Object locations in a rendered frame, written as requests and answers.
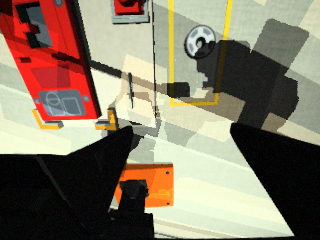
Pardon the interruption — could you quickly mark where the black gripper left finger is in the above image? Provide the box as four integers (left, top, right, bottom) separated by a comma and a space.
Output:
0, 125, 133, 236

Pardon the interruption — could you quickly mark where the yellow rectangular tape outline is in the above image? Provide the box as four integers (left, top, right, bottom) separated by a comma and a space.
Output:
169, 0, 233, 106

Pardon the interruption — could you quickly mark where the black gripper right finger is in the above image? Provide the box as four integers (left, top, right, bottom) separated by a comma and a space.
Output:
229, 122, 320, 236

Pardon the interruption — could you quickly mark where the black wheel with grey hub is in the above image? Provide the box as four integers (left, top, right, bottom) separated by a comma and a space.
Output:
184, 25, 216, 59

